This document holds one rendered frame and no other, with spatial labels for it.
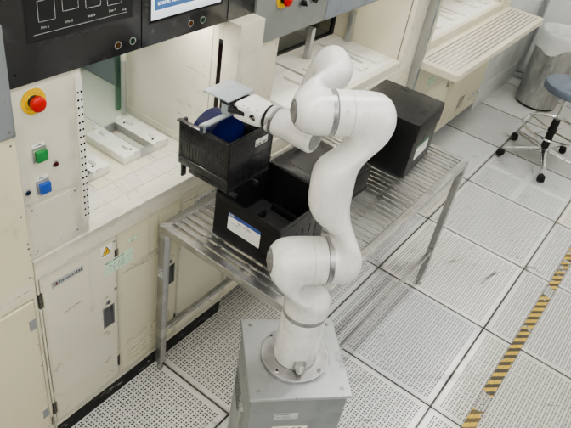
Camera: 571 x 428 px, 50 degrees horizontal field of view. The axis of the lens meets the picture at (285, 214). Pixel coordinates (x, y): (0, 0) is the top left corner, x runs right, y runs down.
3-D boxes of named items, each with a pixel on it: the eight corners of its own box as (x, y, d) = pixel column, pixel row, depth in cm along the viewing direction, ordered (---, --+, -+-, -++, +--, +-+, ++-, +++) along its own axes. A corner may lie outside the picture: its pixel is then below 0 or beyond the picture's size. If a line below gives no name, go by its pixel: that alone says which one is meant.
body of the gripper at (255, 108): (260, 135, 177) (230, 120, 182) (281, 124, 184) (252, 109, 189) (263, 112, 173) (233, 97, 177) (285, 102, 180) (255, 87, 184)
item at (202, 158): (222, 207, 190) (229, 115, 171) (173, 179, 198) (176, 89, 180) (270, 177, 206) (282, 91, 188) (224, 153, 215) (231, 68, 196)
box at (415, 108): (403, 179, 254) (420, 126, 239) (342, 152, 265) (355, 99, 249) (429, 153, 275) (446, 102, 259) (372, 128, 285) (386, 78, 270)
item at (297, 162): (326, 217, 226) (333, 189, 218) (264, 182, 238) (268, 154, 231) (368, 187, 246) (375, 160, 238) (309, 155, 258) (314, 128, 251)
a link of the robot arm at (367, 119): (289, 265, 159) (349, 264, 162) (298, 295, 149) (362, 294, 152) (320, 79, 132) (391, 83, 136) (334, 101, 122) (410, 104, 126)
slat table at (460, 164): (268, 455, 232) (301, 318, 185) (155, 366, 256) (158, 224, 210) (421, 283, 321) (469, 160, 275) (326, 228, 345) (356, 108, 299)
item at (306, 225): (210, 230, 211) (214, 189, 201) (262, 199, 230) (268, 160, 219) (273, 272, 199) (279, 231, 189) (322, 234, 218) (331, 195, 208)
